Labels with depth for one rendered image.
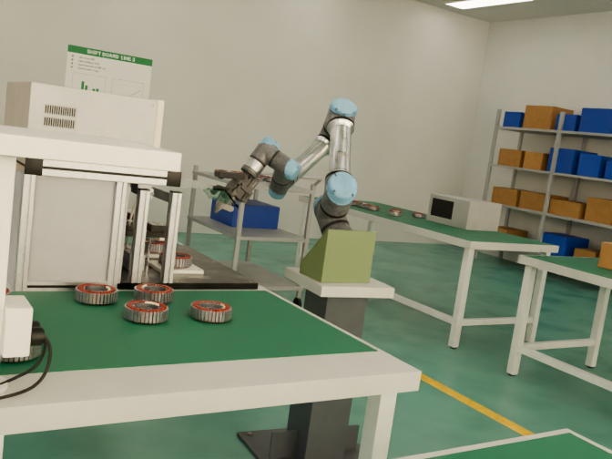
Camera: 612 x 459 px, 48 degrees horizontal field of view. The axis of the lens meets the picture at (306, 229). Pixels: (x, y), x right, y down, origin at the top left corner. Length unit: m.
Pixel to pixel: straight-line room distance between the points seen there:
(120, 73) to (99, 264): 5.83
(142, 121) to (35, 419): 1.13
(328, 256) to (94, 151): 1.45
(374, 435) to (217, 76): 6.78
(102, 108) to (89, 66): 5.57
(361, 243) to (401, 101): 7.12
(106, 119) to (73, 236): 0.37
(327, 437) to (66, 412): 1.64
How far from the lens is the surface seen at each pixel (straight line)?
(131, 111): 2.17
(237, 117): 8.31
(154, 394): 1.36
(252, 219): 5.23
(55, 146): 1.21
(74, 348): 1.58
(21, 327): 1.31
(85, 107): 2.13
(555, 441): 1.47
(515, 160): 9.25
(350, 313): 2.66
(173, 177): 2.08
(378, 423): 1.73
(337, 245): 2.55
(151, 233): 2.28
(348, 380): 1.58
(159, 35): 7.96
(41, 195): 2.00
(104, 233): 2.06
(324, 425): 2.78
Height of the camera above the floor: 1.26
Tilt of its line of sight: 7 degrees down
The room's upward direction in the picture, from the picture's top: 8 degrees clockwise
